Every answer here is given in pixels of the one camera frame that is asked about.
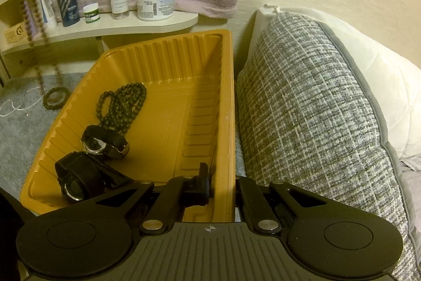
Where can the cardboard box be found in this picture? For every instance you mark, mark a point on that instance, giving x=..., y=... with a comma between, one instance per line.
x=16, y=34

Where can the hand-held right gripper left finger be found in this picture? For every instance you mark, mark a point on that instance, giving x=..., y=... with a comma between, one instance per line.
x=204, y=184

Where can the yellow plastic tray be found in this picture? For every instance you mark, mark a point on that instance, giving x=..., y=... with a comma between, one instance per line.
x=184, y=96

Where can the white tube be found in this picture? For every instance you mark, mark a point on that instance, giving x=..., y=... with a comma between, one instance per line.
x=46, y=4

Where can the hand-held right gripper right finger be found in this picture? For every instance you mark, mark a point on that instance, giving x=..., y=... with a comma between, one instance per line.
x=244, y=193

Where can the white cream jar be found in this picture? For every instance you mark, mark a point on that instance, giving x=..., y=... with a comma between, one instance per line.
x=154, y=3

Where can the silver-case black wristwatch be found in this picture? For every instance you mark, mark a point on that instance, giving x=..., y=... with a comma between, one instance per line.
x=98, y=142

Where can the grey woven cushion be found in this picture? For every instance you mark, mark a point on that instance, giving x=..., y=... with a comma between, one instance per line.
x=312, y=103

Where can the cream wooden shelf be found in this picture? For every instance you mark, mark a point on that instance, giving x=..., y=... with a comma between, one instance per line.
x=131, y=25

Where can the white quilted pillow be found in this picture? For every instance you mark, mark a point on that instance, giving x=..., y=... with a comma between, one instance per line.
x=378, y=70

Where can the small green jar white lid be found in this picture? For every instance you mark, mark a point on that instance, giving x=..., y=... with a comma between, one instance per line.
x=91, y=16

